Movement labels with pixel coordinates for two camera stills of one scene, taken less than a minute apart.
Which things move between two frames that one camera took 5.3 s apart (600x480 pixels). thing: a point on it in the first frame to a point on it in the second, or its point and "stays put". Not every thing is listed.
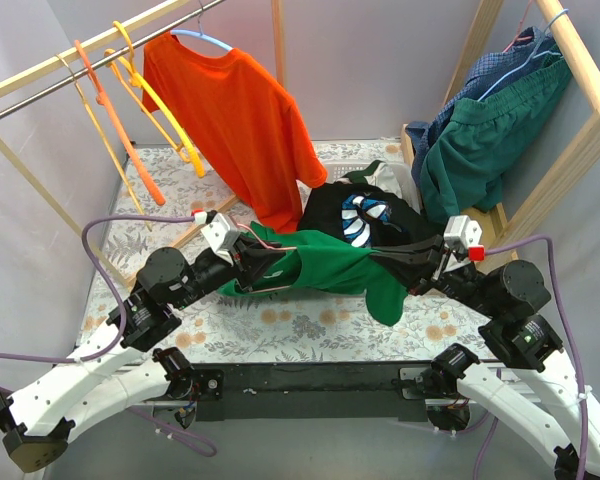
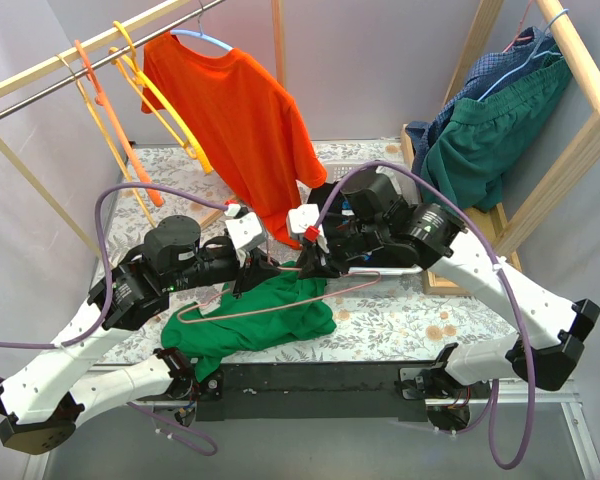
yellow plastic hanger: [104, 141] stays put
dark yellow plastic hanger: [182, 144] to [143, 76]
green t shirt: [324, 263] to [279, 310]
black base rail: [369, 391] stays put
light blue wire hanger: [533, 56] stays put
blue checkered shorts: [529, 47] stays put
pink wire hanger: [519, 37] stays put
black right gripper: [441, 267] to [319, 259]
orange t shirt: [246, 123] stays put
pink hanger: [268, 247] to [182, 314]
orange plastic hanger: [136, 160] stays put
